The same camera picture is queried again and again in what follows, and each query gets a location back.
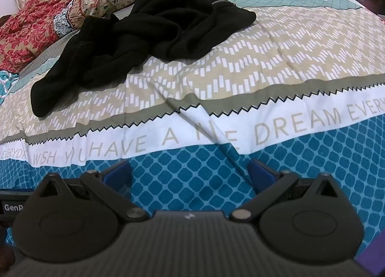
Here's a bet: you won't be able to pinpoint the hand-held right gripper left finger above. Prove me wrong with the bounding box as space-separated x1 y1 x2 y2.
38 160 149 223

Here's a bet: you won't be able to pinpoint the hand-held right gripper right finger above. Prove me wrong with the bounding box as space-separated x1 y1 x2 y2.
230 159 340 223

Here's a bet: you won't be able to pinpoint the black pants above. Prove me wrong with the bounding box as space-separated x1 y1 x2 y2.
30 0 257 118

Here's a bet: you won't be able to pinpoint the teal patterned pillow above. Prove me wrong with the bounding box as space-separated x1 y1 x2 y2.
0 69 20 106

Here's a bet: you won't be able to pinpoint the purple object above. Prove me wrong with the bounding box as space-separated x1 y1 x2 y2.
353 239 385 277

